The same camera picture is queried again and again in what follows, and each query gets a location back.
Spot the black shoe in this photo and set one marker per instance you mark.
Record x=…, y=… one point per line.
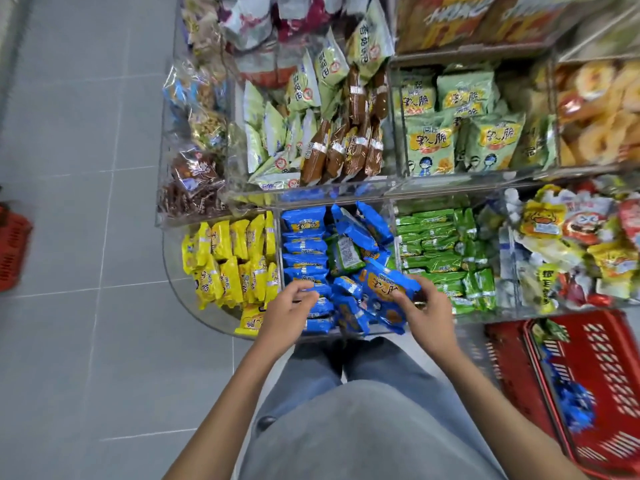
x=265, y=423

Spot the row of brown snack sticks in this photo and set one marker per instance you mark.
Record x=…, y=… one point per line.
x=350, y=139

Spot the pile of pale green bags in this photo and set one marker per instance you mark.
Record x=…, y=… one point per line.
x=290, y=119

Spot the pile of clear nut bags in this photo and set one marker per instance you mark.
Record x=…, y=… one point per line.
x=195, y=129

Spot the blue grey jeans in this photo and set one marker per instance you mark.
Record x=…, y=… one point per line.
x=320, y=374

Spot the person's right thumb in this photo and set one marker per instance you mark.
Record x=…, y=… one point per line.
x=401, y=302

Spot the pile of assorted candy packets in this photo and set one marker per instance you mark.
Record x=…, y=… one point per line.
x=565, y=244

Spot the green packet in basket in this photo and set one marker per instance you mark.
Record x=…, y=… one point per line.
x=550, y=330

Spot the pile of yellow snack packets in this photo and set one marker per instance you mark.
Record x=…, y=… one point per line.
x=230, y=264

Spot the blue snack packet orange label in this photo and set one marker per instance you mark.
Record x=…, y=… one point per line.
x=382, y=289

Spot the person's left hand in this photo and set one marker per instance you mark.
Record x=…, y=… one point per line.
x=282, y=322

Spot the pile of green wafer packets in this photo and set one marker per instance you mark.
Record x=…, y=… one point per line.
x=440, y=244

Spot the pile of blue biscuit packets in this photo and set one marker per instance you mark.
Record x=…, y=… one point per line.
x=305, y=244

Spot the clear acrylic display shelf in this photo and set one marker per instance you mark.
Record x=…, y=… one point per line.
x=390, y=187

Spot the green packet with white label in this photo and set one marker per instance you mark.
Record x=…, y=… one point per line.
x=346, y=254

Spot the person's left thumb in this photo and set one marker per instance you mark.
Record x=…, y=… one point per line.
x=307, y=308

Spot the person's left forearm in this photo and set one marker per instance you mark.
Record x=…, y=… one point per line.
x=225, y=419

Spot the stack of orange chip bags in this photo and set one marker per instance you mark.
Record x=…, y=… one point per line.
x=470, y=17

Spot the red plastic shopping basket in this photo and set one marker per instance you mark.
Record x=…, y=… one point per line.
x=12, y=249
x=600, y=384

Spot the person's right hand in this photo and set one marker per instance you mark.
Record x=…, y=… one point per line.
x=432, y=324

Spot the blue packets in basket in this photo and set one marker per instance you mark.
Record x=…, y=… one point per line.
x=572, y=397

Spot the pile of green cartoon bags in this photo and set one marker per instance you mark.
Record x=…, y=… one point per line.
x=450, y=129

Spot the grey shirt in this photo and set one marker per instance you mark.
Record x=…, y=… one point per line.
x=370, y=434

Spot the pile of white red bags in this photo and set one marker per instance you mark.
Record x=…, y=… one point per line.
x=280, y=24

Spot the person's right forearm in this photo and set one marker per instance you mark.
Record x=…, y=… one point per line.
x=500, y=424

